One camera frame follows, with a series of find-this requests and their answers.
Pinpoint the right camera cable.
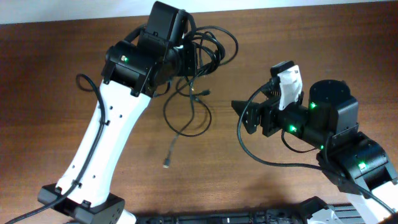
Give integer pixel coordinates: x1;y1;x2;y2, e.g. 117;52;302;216
236;80;396;215

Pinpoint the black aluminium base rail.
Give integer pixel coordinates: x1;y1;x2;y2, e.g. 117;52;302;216
130;197;365;224

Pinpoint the camera cable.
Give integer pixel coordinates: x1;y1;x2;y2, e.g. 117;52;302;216
2;73;109;224
236;80;396;215

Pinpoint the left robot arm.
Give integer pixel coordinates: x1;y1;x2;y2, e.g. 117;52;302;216
38;1;196;223

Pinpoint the left camera cable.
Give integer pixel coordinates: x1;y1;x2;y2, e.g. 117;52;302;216
2;73;109;224

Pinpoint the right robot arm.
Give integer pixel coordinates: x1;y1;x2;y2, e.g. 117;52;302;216
231;80;397;223

